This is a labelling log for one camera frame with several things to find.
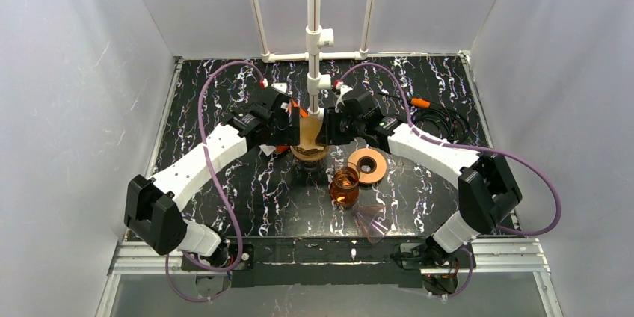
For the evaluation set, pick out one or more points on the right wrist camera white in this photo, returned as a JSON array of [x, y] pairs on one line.
[[340, 91]]

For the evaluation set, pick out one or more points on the wooden ring dripper holder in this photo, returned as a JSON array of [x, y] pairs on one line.
[[310, 155]]

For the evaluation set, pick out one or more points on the clear glass server pitcher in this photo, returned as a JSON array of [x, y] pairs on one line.
[[311, 166]]

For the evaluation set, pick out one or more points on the brown paper coffee filter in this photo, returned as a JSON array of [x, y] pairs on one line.
[[309, 130]]

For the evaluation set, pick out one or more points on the pink translucent plastic dripper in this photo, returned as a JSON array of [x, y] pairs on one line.
[[372, 221]]

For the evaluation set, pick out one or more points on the amber glass server pitcher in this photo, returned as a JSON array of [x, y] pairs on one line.
[[344, 187]]

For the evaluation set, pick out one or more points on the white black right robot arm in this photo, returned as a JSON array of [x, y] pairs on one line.
[[487, 189]]

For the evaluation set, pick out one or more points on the white PVC pipe frame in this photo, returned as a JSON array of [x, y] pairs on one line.
[[316, 38]]

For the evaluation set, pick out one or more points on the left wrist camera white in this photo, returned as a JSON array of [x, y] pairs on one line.
[[281, 87]]

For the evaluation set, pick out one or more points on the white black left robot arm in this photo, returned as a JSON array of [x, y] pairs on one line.
[[154, 205]]

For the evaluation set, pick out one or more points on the orange coffee filter box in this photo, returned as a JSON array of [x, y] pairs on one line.
[[269, 150]]

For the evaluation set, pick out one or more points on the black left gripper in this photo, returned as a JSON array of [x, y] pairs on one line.
[[285, 125]]

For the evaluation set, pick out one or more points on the aluminium frame rail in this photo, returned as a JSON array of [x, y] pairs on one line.
[[490, 254]]

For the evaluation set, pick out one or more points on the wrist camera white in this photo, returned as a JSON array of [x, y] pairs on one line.
[[281, 87], [340, 91]]

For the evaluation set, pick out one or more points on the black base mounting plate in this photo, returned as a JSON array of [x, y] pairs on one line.
[[317, 261]]

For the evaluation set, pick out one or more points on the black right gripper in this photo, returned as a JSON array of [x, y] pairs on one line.
[[330, 126]]

